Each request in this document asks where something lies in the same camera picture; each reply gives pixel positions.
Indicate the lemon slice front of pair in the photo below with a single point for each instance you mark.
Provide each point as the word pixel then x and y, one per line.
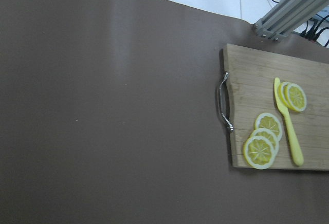
pixel 295 97

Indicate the lemon slice top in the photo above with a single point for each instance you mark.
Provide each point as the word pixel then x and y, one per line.
pixel 259 152

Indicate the lemon slice middle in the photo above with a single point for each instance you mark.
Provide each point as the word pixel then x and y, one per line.
pixel 267 133

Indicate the lemon slice back of pair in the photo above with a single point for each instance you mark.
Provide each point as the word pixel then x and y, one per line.
pixel 282 93

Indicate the aluminium frame post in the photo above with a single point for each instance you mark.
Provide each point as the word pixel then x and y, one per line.
pixel 286 16

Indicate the lemon slice of pair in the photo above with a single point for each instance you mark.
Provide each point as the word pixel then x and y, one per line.
pixel 295 97
pixel 282 93

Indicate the yellow plastic knife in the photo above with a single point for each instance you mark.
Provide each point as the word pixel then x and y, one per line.
pixel 295 149

